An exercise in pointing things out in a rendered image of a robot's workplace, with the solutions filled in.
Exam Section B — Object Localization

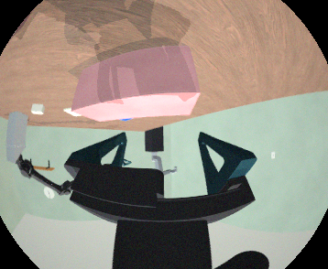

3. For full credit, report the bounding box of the cream flat rectangular pad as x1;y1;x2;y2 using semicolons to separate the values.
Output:
63;108;80;116

